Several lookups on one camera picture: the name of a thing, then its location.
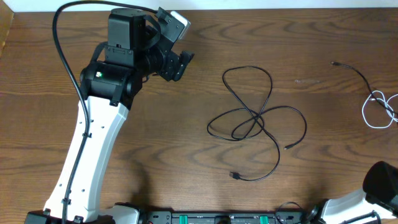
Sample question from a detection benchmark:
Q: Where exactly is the thin black cable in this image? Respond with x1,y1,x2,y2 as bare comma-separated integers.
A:
330,61,398,118

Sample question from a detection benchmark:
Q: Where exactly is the white usb cable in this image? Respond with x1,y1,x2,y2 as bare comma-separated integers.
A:
361,90,398,129

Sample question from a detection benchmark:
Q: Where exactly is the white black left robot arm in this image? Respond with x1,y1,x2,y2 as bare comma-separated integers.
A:
25,4,193,223

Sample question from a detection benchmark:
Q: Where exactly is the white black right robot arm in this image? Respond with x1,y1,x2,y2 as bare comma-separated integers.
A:
302,161,397,224

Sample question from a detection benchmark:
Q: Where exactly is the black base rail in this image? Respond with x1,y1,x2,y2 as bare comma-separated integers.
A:
99,201,312,224

